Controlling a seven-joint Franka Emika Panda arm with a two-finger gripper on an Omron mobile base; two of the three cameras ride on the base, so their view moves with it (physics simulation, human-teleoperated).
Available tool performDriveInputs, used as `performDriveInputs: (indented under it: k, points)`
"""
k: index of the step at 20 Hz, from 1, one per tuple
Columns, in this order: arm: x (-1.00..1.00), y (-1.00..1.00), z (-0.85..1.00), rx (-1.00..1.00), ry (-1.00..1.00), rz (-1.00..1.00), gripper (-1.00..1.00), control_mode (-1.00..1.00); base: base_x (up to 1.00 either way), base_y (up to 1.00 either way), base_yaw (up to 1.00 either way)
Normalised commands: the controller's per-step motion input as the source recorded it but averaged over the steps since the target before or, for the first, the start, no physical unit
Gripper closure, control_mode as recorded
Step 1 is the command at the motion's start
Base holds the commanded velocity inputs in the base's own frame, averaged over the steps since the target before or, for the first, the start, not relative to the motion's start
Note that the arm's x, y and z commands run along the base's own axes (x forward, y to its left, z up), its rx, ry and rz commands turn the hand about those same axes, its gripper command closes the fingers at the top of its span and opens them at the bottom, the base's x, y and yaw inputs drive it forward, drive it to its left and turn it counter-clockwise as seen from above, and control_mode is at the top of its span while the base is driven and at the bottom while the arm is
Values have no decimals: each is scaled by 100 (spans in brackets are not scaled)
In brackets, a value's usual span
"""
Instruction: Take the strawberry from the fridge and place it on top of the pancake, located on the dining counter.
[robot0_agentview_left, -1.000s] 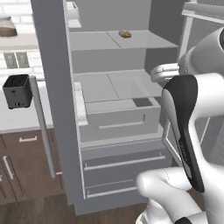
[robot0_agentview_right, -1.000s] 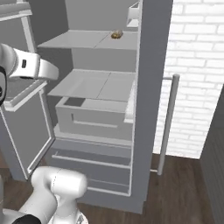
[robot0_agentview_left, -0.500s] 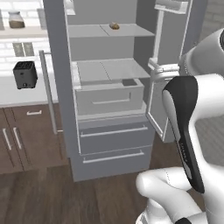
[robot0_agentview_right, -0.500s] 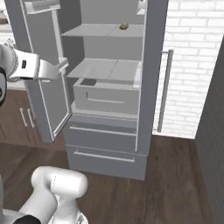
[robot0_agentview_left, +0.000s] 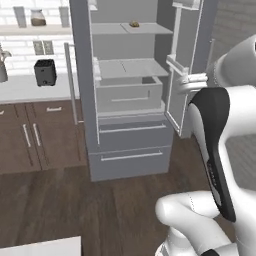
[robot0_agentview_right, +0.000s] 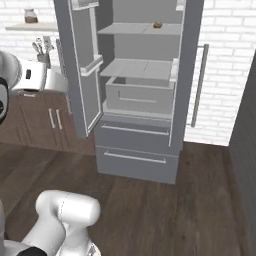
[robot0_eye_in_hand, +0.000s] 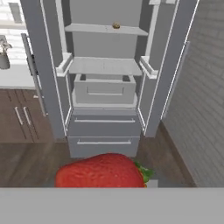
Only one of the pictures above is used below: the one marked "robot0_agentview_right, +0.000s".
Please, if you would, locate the grey fridge shelf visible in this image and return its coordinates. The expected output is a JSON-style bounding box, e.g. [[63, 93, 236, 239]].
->
[[99, 58, 175, 81], [96, 22, 183, 37]]

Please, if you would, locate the grey fridge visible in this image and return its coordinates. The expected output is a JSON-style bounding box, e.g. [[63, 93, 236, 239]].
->
[[53, 0, 210, 185]]

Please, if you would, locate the grey left fridge door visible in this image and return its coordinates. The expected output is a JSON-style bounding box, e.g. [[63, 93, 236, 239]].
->
[[53, 0, 105, 140]]

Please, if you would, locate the grey fridge door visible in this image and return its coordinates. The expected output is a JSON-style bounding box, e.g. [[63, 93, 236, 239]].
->
[[53, 0, 105, 140], [168, 0, 205, 150]]

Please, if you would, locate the grey right fridge door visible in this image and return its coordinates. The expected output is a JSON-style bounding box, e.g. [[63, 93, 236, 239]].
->
[[168, 0, 205, 150]]

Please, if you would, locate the grey freezer drawer front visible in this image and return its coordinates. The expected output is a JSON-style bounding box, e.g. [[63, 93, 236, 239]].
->
[[95, 145, 181, 185], [94, 114, 183, 156]]

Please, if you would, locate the grey crisper drawer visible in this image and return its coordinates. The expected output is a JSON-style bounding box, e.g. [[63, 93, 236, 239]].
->
[[104, 76, 177, 115]]

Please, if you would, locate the white door bin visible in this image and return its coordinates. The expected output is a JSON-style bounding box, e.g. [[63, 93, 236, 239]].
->
[[71, 0, 101, 11], [79, 54, 105, 78]]

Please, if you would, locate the white rounded appliance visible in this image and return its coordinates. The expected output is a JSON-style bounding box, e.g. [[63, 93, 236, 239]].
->
[[44, 65, 70, 93]]

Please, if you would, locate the brown wooden cupboard run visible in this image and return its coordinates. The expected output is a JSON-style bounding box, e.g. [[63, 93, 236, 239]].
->
[[0, 89, 97, 156]]

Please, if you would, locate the white toaster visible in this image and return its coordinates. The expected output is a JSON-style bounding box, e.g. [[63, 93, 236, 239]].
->
[[12, 59, 48, 93]]

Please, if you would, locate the grey pot with utensils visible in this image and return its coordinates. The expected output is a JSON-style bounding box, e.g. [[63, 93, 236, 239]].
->
[[31, 35, 55, 69]]

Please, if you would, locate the glass jar with brown contents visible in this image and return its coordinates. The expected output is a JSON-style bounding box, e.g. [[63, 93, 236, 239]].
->
[[23, 8, 39, 24]]

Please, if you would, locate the silver freezer drawer handle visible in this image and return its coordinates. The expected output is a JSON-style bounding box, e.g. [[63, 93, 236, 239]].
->
[[100, 123, 170, 137], [102, 151, 168, 165]]

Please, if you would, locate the silver cupboard handle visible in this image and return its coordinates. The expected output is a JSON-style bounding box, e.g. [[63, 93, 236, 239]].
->
[[47, 108, 56, 130], [55, 108, 64, 131]]

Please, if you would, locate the long grey fridge door handle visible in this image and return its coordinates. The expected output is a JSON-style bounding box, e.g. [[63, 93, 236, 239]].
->
[[190, 43, 210, 129]]

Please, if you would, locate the white wall shelf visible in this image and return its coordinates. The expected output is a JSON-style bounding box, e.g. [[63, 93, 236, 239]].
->
[[4, 22, 60, 33]]

